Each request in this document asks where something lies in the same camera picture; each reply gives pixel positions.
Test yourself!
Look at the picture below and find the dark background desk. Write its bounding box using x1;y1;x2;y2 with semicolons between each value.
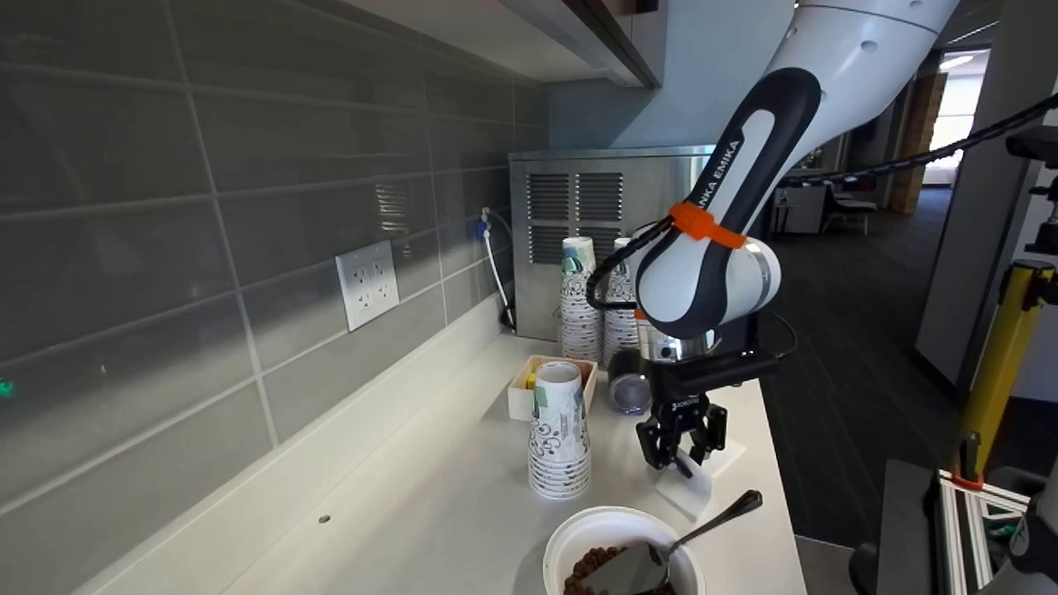
773;178;880;237

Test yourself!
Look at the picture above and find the black tray with packets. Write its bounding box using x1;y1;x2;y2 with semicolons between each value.
604;346;658;418

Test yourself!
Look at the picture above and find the white bowl with coffee grounds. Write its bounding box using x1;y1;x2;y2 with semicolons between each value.
540;503;706;595

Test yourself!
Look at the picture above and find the aluminium frame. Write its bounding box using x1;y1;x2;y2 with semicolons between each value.
935;465;1034;595

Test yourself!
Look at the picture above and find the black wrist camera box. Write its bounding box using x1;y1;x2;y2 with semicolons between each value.
648;346;782;401

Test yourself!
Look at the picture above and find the black hanging cable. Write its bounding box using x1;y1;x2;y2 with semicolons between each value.
807;86;1058;205

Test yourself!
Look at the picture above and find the metal spoon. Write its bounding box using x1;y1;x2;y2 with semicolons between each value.
599;486;768;590

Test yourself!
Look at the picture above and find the orange cable strap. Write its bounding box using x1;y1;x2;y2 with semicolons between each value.
668;198;751;254

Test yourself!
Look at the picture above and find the white wall outlet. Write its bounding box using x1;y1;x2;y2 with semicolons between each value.
333;237;404;332

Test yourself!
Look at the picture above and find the dark equipment cart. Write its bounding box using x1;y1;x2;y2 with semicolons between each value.
846;456;1058;595

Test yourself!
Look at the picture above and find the white soap bottle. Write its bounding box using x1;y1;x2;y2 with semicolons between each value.
556;233;604;359

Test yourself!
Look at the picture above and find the overhead cabinet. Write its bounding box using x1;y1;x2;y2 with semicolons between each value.
342;0;664;91

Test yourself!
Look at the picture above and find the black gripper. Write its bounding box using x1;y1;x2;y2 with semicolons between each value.
636;391;730;472

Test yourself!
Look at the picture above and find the stainless steel appliance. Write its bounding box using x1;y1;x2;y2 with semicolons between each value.
507;146;716;345

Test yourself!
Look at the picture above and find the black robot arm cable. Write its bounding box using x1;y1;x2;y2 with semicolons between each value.
586;212;683;315

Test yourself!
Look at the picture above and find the white cup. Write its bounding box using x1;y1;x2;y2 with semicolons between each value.
525;358;597;505

